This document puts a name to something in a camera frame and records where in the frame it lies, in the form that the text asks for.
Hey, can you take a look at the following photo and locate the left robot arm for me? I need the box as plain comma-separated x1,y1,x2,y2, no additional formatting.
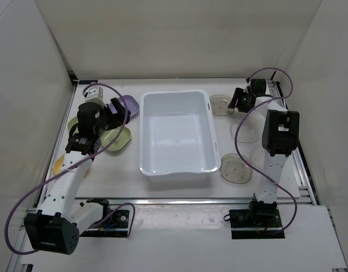
24,98,130,255

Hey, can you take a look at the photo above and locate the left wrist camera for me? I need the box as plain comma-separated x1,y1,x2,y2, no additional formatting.
83,86,106,107

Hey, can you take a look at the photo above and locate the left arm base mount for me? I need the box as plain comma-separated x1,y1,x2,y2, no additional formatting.
80,198,136,238

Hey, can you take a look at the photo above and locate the yellow square plate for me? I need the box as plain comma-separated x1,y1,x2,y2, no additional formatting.
52,155,64,175

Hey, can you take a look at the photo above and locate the clear plate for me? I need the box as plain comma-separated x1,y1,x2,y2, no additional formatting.
210,95,235,117
220,153,253,184
230,112,259,144
249,145,265,169

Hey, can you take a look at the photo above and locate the purple square plate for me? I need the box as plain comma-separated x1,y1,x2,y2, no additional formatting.
118,95,139,117

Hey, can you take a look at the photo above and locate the green plate with panda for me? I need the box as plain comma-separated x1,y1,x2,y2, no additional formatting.
101,127,131,156

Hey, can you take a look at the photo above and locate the white plastic bin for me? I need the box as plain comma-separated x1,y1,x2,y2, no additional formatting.
139,90,220,179

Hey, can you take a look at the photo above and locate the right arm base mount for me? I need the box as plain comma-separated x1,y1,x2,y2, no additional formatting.
223,201,285,240

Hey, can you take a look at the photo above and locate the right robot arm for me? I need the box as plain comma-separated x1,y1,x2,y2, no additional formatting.
228,79,300,227

